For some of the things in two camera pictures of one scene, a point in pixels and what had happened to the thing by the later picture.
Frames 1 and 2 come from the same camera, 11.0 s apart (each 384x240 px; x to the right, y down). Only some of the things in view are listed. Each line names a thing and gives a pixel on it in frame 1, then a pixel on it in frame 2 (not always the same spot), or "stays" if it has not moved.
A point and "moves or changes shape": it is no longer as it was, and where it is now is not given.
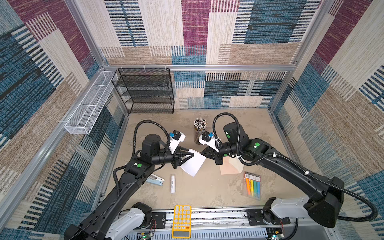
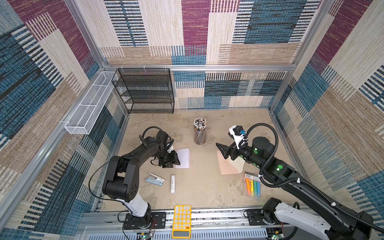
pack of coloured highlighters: [252, 184] stays
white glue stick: [172, 184] stays
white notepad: [194, 164] moves or changes shape
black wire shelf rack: [145, 90] stays
